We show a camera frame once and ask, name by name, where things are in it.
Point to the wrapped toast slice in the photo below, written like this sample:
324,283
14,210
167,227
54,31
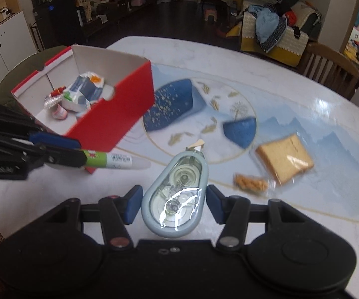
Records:
283,158

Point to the pink stool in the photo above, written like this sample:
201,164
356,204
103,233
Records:
210,14

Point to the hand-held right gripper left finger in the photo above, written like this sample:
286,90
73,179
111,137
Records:
133,205

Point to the sofa with yellow white cover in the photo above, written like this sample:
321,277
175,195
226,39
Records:
293,42

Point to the light blue jacket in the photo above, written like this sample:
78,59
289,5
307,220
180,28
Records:
266,25

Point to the wooden chair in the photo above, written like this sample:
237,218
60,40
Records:
325,49

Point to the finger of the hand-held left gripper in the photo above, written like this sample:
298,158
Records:
64,158
55,139

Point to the pale blue correction tape dispenser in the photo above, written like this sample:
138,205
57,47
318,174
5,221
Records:
173,193

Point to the small red and white item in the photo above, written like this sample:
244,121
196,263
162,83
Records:
56,92

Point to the red cardboard box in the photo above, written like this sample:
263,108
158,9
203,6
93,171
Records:
117,118

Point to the dark tea cabinet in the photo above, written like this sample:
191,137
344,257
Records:
61,21

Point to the white and blue snack packet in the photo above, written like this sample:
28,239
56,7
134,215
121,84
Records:
83,87

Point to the small pink item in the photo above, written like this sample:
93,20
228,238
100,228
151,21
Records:
59,112

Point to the green and white pen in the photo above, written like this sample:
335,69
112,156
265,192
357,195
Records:
120,159

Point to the small orange snack packet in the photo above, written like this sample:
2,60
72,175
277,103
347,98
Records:
249,183

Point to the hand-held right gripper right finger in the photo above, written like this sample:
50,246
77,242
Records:
215,205

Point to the dark television stand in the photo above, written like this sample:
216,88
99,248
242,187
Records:
117,15

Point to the olive green chair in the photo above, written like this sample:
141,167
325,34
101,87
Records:
14,71

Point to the white cabinet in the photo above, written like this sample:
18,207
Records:
11,40

